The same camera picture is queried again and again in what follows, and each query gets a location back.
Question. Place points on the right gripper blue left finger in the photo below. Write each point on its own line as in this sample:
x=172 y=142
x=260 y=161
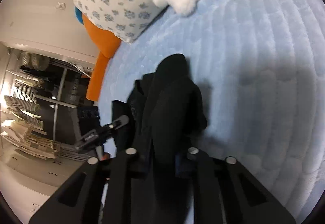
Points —
x=144 y=163

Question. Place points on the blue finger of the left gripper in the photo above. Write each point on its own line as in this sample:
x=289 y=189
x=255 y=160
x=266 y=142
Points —
x=117 y=123

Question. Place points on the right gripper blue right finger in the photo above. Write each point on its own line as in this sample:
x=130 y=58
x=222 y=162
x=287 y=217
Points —
x=188 y=162

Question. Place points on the black jacket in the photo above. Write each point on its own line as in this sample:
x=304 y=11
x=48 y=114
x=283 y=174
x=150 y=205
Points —
x=165 y=111

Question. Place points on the hanging striped clothes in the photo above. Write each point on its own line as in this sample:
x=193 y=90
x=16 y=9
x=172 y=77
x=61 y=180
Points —
x=22 y=103

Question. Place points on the person left hand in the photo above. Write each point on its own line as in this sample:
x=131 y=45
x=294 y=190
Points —
x=101 y=154

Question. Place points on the blue neck pillow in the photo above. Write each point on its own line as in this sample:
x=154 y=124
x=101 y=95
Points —
x=78 y=14

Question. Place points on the light blue quilted bedspread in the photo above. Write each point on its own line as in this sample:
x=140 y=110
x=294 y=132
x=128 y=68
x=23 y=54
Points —
x=260 y=67

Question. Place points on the black camera box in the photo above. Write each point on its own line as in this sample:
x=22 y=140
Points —
x=85 y=119

